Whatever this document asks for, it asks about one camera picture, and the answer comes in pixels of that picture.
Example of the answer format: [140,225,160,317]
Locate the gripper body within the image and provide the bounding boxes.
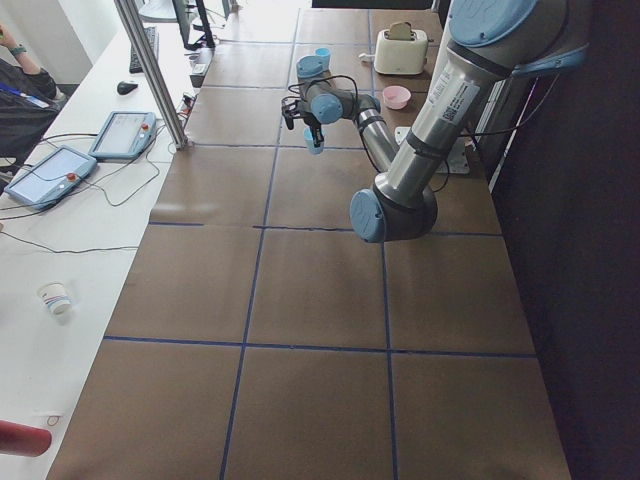
[304,115,320,128]

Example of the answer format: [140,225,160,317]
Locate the light blue cup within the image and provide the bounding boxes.
[304,126,324,155]
[315,47,331,61]

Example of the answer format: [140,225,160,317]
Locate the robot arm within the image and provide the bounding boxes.
[281,1,592,243]

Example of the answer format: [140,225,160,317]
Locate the pink bowl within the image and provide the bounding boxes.
[382,85,412,110]

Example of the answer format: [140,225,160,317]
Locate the cream toaster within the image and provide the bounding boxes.
[373,29,428,75]

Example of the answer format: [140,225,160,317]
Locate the bread slice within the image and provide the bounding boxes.
[388,22,413,41]

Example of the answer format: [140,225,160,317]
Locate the white mounting pole with base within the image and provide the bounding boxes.
[389,41,481,178]

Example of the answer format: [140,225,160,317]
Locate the black monitor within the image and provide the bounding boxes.
[172,0,215,51]

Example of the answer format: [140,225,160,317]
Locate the black keyboard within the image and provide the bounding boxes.
[128,26,160,74]

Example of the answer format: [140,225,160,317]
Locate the far teach pendant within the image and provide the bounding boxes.
[89,111,157,163]

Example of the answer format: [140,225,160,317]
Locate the teach pendant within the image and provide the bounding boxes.
[89,111,157,163]
[5,146,97,210]

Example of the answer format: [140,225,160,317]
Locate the black computer mouse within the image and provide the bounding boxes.
[116,81,138,96]

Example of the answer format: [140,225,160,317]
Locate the near teach pendant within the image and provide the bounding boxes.
[5,146,97,210]

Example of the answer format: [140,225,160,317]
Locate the seated person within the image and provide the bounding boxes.
[1,25,67,165]

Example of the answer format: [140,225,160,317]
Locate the paper cup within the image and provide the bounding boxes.
[37,282,72,315]

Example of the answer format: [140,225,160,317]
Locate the red cylinder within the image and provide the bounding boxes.
[0,420,52,457]

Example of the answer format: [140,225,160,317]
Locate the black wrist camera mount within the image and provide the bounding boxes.
[281,96,306,131]

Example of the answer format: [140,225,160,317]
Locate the aluminium frame post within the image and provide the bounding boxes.
[114,0,188,150]

